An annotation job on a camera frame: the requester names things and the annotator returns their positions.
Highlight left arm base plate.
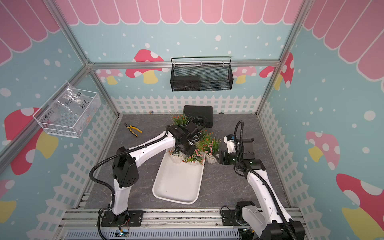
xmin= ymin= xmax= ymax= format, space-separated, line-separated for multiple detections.
xmin=101 ymin=210 xmax=144 ymax=227

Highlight red flower pot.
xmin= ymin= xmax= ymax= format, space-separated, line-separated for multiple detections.
xmin=168 ymin=148 xmax=184 ymax=164

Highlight pink flower pot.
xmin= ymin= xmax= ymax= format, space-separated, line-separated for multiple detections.
xmin=197 ymin=133 xmax=221 ymax=164
xmin=183 ymin=149 xmax=205 ymax=165

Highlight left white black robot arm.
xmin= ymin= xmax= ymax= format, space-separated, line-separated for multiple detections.
xmin=89 ymin=121 xmax=205 ymax=221

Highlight clear acrylic wall box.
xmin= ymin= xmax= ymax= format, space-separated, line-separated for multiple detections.
xmin=33 ymin=82 xmax=102 ymax=139

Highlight black wire mesh basket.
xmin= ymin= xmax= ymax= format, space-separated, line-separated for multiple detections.
xmin=170 ymin=56 xmax=234 ymax=92

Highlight red flower pot rearmost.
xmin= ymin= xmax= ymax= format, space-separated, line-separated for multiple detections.
xmin=172 ymin=114 xmax=190 ymax=128

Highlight black box in basket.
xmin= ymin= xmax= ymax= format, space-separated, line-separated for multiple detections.
xmin=171 ymin=76 xmax=200 ymax=92

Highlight yellow black pliers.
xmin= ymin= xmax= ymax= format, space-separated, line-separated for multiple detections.
xmin=125 ymin=123 xmax=143 ymax=137

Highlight black plastic tool case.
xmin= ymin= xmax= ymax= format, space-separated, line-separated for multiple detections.
xmin=183 ymin=105 xmax=214 ymax=128

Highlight white plastic storage tray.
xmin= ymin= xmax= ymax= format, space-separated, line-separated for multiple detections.
xmin=152 ymin=148 xmax=205 ymax=205

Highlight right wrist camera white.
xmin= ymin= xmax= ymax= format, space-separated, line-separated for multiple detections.
xmin=224 ymin=134 xmax=236 ymax=154

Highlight orange flower pot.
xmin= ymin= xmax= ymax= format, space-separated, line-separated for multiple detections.
xmin=198 ymin=129 xmax=210 ymax=142

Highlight aluminium mounting rail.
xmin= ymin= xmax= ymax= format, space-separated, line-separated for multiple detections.
xmin=55 ymin=208 xmax=225 ymax=236

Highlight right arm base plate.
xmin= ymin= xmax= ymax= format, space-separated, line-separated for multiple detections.
xmin=220 ymin=208 xmax=248 ymax=226

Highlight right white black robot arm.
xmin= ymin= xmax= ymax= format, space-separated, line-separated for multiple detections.
xmin=214 ymin=121 xmax=306 ymax=240

